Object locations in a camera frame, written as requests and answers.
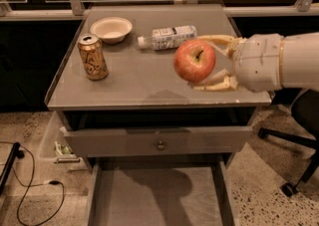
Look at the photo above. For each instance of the black floor stand bar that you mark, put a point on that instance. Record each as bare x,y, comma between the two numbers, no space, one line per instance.
8,165

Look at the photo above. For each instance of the grey top drawer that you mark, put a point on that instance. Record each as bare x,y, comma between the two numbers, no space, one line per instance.
157,141

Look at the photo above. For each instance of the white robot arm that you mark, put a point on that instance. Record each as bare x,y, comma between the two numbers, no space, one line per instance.
298,62

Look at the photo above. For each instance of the grey middle drawer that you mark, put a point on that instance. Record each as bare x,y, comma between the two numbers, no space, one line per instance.
153,194

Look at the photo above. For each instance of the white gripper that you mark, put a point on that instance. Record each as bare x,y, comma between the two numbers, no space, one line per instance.
257,62

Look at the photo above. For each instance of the white paper bowl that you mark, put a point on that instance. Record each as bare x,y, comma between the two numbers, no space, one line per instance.
112,30

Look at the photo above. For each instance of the clear plastic water bottle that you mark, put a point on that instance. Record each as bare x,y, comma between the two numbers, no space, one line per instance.
167,38

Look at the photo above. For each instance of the red apple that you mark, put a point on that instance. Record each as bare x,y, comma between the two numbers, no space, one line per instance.
194,60

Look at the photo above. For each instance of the grey drawer cabinet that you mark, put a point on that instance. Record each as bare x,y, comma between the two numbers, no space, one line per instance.
142,89

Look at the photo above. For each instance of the black office chair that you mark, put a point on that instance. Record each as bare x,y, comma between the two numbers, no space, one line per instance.
305,111

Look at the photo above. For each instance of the gold beverage can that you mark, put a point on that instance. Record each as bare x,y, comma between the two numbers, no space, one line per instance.
91,51

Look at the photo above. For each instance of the clear plastic storage bin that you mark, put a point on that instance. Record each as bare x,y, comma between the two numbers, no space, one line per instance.
53,147

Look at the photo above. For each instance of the grey drawer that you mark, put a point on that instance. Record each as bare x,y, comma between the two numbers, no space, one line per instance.
153,194
157,141

